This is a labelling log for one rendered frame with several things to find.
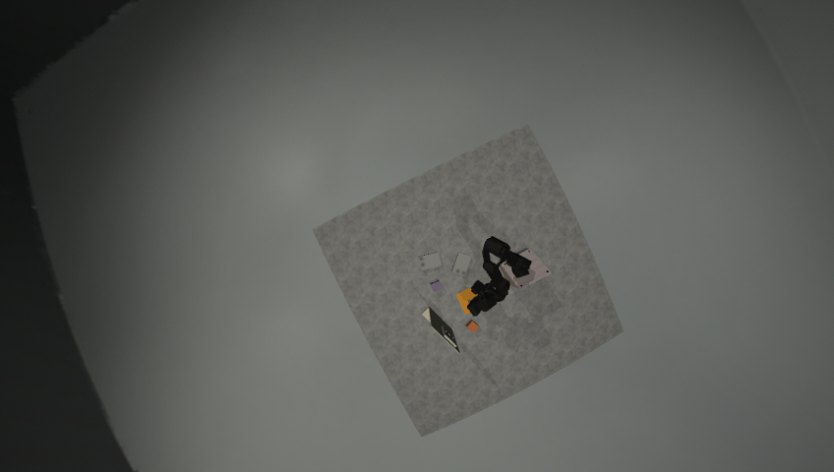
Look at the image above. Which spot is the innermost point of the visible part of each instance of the orange flat square patch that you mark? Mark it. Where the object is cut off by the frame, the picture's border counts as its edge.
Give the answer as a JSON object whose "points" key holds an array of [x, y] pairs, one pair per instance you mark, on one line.
{"points": [[463, 298]]}

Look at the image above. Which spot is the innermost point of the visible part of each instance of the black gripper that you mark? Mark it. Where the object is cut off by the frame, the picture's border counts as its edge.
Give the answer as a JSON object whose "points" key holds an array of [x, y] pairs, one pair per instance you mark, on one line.
{"points": [[473, 306]]}

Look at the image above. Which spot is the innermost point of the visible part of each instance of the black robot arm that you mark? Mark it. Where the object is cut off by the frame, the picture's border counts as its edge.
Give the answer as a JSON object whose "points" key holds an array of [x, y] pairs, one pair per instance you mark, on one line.
{"points": [[519, 266]]}

